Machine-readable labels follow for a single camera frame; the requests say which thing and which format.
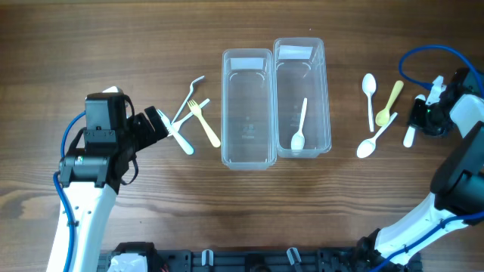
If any thin white plastic spoon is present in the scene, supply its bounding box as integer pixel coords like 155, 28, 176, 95
290, 97, 307, 150

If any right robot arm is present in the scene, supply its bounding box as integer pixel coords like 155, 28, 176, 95
351, 68, 483, 271

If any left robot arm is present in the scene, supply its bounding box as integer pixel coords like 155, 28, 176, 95
47, 92, 168, 271

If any left clear plastic container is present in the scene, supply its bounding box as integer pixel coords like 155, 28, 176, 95
222, 48, 277, 171

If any clear plastic container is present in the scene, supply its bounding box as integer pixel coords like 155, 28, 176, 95
222, 48, 277, 171
273, 37, 332, 159

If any right clear plastic container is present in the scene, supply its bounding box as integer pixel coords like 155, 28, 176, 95
273, 37, 332, 159

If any flat white plastic fork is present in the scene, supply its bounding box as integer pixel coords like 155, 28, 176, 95
172, 98, 210, 131

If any curved white plastic fork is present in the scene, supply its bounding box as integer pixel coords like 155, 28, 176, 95
171, 76, 206, 125

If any light blue plastic fork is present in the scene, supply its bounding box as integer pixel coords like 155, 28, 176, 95
157, 109, 194, 155

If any yellow plastic fork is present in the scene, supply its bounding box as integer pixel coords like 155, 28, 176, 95
188, 100, 221, 148

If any yellow plastic spoon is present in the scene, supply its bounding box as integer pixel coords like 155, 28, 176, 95
375, 80, 404, 127

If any white spoon lower diagonal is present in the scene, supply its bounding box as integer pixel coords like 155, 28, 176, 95
356, 113, 398, 159

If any left blue cable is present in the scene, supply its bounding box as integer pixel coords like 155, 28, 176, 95
52, 110, 87, 272

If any blue cable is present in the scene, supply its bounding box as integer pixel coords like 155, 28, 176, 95
52, 110, 87, 272
368, 44, 484, 272

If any right blue cable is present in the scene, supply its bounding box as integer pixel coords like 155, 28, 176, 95
368, 44, 484, 272

